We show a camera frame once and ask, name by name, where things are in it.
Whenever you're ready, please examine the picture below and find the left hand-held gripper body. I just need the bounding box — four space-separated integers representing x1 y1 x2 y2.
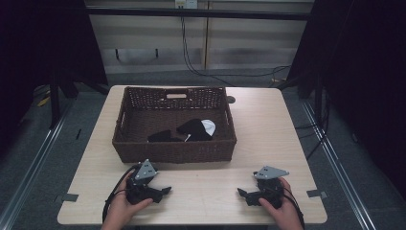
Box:
125 158 160 206

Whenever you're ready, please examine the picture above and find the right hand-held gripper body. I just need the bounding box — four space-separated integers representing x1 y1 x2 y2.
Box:
253 165 291 209

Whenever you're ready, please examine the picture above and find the brown wicker basket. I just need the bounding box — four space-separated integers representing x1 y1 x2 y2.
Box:
111 85 237 165

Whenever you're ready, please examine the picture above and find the small black cloth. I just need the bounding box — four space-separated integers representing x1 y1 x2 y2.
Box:
147 128 184 144

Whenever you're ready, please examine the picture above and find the white cloth piece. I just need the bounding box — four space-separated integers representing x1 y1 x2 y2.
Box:
201 119 217 137

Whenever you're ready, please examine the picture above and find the person's left hand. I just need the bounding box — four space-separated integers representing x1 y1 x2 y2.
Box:
101 172 154 230

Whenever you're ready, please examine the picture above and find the person's right hand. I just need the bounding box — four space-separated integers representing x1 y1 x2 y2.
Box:
258 176 305 230

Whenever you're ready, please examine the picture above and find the black metal stand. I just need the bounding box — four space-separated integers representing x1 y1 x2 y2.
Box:
48 71 62 130

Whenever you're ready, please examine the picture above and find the yellow floor object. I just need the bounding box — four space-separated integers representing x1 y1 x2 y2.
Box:
36 95 52 107

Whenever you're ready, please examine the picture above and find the black curtain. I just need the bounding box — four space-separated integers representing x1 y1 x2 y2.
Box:
0 0 109 161
285 0 406 200

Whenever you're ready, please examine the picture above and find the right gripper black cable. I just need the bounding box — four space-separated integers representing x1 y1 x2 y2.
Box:
282 186 306 230

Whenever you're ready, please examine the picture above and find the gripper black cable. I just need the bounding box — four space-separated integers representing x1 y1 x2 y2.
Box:
282 186 306 230
101 163 142 223

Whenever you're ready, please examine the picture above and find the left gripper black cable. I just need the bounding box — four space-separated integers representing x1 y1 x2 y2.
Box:
101 163 142 223

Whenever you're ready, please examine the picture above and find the black floor cable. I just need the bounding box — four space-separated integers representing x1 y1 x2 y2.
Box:
295 89 331 161

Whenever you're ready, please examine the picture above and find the metal floor rail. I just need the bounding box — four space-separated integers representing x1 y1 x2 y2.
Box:
0 102 75 230
301 100 381 230

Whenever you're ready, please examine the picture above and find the black hanging wall cable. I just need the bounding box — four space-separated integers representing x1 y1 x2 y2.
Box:
180 15 292 88

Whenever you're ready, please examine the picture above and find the black horizontal frame bar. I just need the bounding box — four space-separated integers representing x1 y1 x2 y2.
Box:
85 7 311 22

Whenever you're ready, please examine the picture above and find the white wall socket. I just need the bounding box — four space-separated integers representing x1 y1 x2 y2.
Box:
174 0 199 10

